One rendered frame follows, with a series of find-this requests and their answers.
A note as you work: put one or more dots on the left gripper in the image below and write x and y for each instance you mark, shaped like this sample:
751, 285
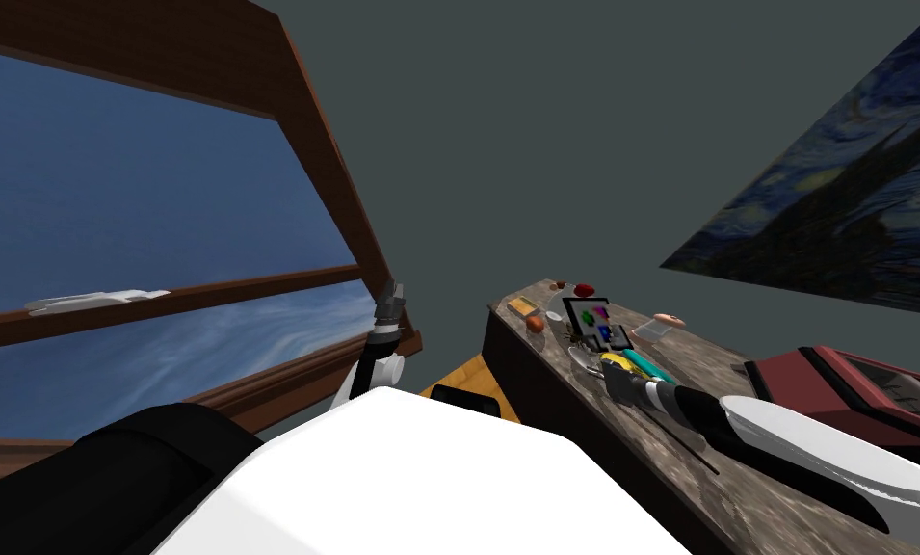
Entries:
391, 301

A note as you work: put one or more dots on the dark blue swirl painting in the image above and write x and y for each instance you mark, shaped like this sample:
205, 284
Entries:
852, 193

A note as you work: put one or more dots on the dark table with stone top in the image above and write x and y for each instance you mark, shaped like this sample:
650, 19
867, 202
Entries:
710, 361

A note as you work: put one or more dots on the red box appliance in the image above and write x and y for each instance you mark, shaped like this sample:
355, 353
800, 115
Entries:
806, 389

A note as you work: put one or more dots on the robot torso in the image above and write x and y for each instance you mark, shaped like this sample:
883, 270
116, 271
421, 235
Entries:
398, 478

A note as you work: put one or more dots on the teal stick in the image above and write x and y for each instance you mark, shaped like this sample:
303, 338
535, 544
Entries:
647, 366

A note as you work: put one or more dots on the yellow flat block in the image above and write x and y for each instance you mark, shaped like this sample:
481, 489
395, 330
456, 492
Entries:
523, 307

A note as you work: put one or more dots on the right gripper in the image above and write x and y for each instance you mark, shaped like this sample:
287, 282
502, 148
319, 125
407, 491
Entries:
623, 385

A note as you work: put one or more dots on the red apple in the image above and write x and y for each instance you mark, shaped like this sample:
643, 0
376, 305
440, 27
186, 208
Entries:
583, 290

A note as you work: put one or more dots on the yellow rounded thing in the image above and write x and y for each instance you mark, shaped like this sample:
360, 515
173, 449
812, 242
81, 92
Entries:
616, 361

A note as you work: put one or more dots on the brown framed window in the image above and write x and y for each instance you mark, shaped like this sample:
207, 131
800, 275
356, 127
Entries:
143, 193

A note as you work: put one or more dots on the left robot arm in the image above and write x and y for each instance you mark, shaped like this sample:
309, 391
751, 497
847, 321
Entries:
120, 470

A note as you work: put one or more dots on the orange fruit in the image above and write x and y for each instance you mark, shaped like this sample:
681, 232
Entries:
535, 324

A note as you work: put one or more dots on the black tablet with coloured shapes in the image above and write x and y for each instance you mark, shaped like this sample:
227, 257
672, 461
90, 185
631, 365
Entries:
594, 324

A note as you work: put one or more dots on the silver metal utensil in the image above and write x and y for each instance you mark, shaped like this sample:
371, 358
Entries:
583, 357

